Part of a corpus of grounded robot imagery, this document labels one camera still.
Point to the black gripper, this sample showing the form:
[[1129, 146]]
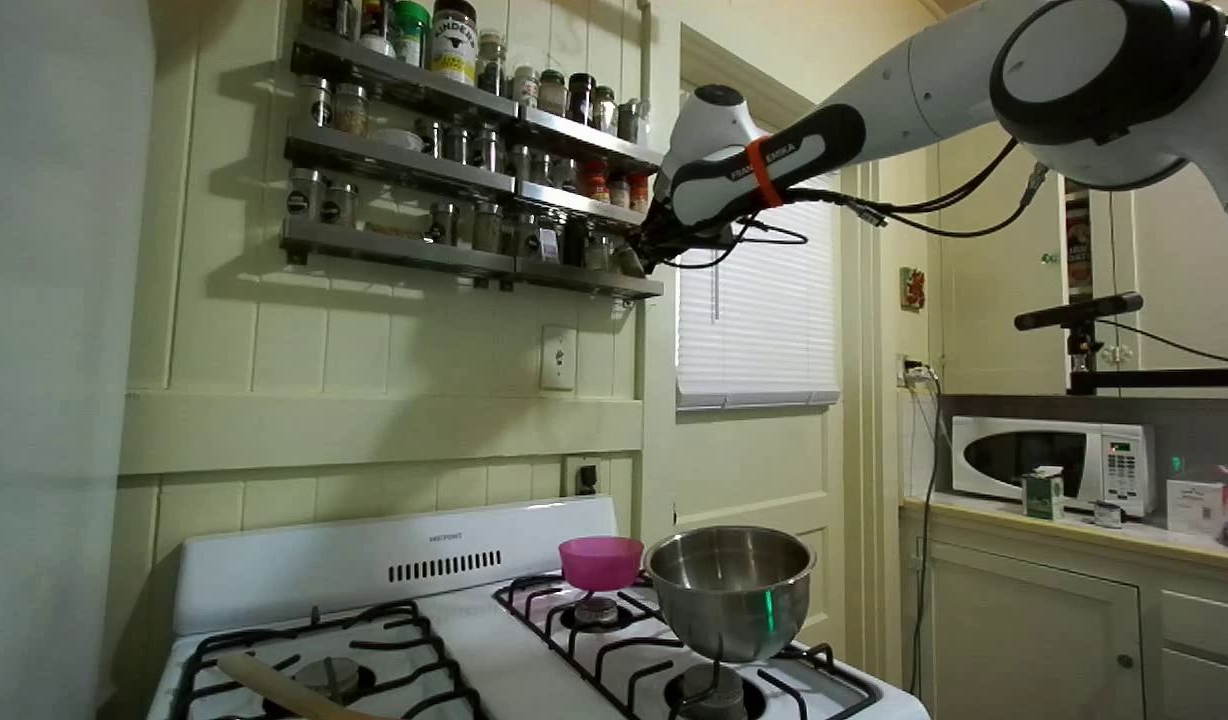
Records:
[[656, 236]]

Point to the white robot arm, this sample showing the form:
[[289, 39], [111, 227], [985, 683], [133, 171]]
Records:
[[1111, 93]]

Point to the bottom metal spice shelf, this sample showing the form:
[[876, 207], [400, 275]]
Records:
[[310, 236]]

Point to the metal spice shelf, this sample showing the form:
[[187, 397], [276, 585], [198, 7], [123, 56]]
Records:
[[310, 236], [418, 171], [395, 81]]

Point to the middle metal spice shelf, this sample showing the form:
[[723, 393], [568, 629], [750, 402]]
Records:
[[418, 171]]

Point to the top metal spice shelf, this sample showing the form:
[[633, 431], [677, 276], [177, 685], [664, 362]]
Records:
[[395, 81]]

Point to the white window blind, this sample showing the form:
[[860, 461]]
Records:
[[756, 327]]

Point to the large white spice jar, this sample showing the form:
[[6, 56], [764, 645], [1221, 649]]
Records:
[[452, 41]]

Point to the pink plastic bowl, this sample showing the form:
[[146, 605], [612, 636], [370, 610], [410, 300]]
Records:
[[601, 560]]

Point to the stainless steel bowl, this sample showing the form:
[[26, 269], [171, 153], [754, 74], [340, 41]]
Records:
[[734, 590]]

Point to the white microwave oven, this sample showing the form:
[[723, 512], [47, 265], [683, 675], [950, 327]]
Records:
[[1094, 458]]

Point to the white gas stove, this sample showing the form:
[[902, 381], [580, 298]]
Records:
[[469, 618]]

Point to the small green box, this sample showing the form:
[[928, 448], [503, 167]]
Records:
[[1045, 492]]

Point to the cream kitchen cabinet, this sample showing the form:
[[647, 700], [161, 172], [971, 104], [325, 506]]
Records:
[[1061, 622]]

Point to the wooden spoon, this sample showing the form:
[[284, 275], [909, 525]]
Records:
[[300, 700]]

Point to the white light switch plate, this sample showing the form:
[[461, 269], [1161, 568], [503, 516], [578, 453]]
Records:
[[557, 362]]

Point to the black wall outlet plug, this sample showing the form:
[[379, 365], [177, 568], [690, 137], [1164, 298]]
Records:
[[584, 480]]

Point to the black camera stand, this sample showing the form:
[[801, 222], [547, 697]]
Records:
[[1147, 289]]

